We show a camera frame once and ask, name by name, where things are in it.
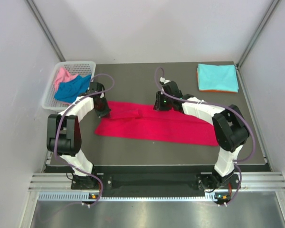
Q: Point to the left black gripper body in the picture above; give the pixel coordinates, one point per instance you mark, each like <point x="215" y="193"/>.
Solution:
<point x="103" y="109"/>

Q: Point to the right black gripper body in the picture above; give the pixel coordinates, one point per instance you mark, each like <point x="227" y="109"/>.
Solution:
<point x="167" y="102"/>

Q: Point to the red t shirt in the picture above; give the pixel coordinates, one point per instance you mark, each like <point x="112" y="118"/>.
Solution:
<point x="138" y="121"/>

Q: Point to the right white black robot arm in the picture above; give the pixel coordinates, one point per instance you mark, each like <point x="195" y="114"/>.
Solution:
<point x="230" y="131"/>

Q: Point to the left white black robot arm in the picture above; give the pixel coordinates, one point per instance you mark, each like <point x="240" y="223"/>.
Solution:
<point x="64" y="136"/>

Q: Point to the white perforated plastic basket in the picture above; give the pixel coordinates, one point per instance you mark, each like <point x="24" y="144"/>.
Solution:
<point x="83" y="68"/>

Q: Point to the folded orange t shirt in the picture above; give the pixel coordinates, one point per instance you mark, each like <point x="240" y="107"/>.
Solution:
<point x="211" y="91"/>

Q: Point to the pink t shirt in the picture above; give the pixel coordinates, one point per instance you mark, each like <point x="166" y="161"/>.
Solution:
<point x="63" y="76"/>

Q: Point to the folded light blue t shirt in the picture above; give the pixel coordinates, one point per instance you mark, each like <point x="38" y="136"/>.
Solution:
<point x="222" y="78"/>

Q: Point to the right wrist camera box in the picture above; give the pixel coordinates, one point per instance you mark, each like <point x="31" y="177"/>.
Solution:
<point x="163" y="81"/>

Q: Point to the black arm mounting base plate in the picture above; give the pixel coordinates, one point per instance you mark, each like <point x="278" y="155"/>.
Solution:
<point x="153" y="183"/>

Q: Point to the white slotted cable duct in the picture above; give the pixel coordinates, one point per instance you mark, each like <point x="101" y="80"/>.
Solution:
<point x="90" y="197"/>

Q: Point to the left aluminium frame post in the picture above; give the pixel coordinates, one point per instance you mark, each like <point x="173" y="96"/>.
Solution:
<point x="48" y="34"/>

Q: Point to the aluminium frame post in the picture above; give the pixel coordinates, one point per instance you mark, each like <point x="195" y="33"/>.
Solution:
<point x="48" y="34"/>
<point x="261" y="26"/>

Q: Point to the right aluminium frame post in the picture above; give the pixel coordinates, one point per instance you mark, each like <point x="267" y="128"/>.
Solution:
<point x="261" y="26"/>

